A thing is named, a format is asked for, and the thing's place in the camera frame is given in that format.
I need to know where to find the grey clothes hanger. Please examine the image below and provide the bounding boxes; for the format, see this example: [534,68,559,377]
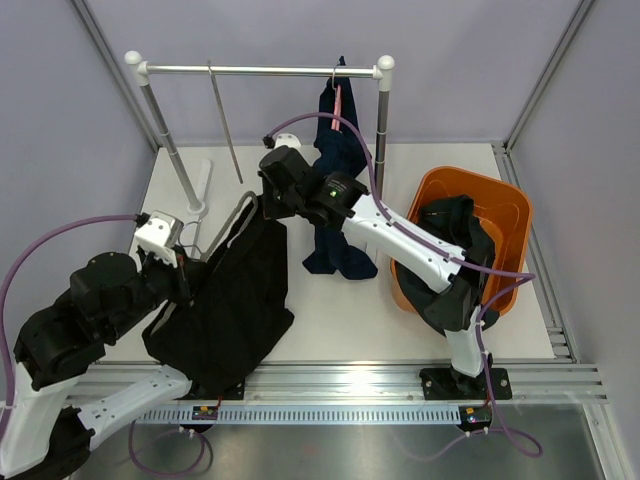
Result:
[207,60,244,185]
[136,190,259,336]

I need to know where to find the black shorts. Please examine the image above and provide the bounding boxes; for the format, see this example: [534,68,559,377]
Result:
[142,196,294,398]

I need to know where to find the navy blue shorts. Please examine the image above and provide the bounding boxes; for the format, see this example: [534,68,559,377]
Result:
[303,77,378,280]

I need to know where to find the pink clothes hanger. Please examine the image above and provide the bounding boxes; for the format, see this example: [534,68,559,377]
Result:
[329,65,342,132]

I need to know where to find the dark teal shorts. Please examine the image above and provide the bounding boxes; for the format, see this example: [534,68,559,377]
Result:
[395,195,495,335]

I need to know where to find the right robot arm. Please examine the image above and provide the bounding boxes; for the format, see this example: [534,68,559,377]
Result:
[259,146,489,397]

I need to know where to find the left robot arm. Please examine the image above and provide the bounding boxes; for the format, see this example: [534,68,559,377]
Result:
[1,252,215,479]

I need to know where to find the metal clothes rack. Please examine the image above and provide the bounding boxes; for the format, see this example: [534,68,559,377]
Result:
[124,50,395,220]

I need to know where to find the orange plastic laundry basket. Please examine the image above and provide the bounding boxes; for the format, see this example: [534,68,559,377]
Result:
[390,166,533,316]

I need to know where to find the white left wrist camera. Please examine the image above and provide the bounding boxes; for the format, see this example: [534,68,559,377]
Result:
[133,210,184,268]

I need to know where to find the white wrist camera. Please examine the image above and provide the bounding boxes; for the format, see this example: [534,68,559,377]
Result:
[262,132,302,150]
[133,210,184,268]

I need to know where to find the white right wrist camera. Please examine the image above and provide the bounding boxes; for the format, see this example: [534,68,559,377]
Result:
[262,132,302,150]

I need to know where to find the purple left floor cable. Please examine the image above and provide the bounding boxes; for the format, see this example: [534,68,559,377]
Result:
[128,419,215,475]

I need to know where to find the purple floor cable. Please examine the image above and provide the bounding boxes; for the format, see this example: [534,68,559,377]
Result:
[128,419,215,475]
[389,399,546,464]

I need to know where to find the white slotted cable duct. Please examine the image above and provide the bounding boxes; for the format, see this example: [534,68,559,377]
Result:
[137,405,461,425]

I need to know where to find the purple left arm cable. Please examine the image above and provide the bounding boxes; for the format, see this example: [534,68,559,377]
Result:
[0,213,144,441]

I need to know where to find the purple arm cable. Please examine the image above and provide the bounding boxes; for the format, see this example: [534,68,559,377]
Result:
[0,213,144,441]
[272,113,537,401]

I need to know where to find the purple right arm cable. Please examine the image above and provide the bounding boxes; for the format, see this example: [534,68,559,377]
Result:
[272,113,537,401]

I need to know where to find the purple right floor cable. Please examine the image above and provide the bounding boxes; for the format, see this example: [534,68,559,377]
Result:
[389,399,546,464]

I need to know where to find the aluminium mounting rail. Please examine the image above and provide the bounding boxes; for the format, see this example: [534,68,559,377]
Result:
[64,362,609,404]

